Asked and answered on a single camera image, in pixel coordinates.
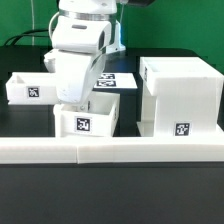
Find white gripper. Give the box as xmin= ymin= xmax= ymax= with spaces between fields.
xmin=44 ymin=49 xmax=106 ymax=105

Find white front drawer tray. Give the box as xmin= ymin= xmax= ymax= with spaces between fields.
xmin=53 ymin=92 xmax=120 ymax=137

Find white drawer tray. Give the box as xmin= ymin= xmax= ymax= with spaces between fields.
xmin=53 ymin=92 xmax=120 ymax=137
xmin=6 ymin=72 xmax=59 ymax=105

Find white drawer cabinet box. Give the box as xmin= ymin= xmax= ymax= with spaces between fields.
xmin=137 ymin=57 xmax=224 ymax=137

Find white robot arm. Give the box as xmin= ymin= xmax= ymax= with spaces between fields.
xmin=44 ymin=0 xmax=118 ymax=105

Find white rear drawer tray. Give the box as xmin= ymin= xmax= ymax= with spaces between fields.
xmin=6 ymin=72 xmax=59 ymax=105

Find white L-shaped fence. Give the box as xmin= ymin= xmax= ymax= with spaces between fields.
xmin=0 ymin=134 xmax=224 ymax=164

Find white marker base plate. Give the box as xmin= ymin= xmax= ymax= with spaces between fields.
xmin=95 ymin=73 xmax=137 ymax=89

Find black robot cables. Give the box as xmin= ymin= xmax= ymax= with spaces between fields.
xmin=3 ymin=28 xmax=54 ymax=47

